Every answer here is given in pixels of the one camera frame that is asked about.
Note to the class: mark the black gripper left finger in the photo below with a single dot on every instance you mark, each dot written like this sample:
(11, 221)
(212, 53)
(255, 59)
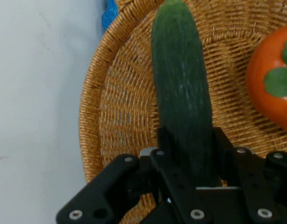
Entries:
(106, 186)

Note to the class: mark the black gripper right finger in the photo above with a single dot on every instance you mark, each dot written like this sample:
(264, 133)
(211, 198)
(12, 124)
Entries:
(258, 182)

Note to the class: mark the long dark green cucumber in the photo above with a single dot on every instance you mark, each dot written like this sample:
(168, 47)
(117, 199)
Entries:
(181, 81)

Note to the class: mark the orange persimmon with green leaves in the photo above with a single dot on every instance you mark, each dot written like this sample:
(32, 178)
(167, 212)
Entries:
(262, 100)

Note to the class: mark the round woven wicker basket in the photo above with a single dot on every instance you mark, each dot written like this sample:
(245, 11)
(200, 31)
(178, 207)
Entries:
(124, 93)

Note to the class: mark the blue plastic object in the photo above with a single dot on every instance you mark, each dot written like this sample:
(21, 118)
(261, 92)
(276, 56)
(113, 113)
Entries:
(109, 14)

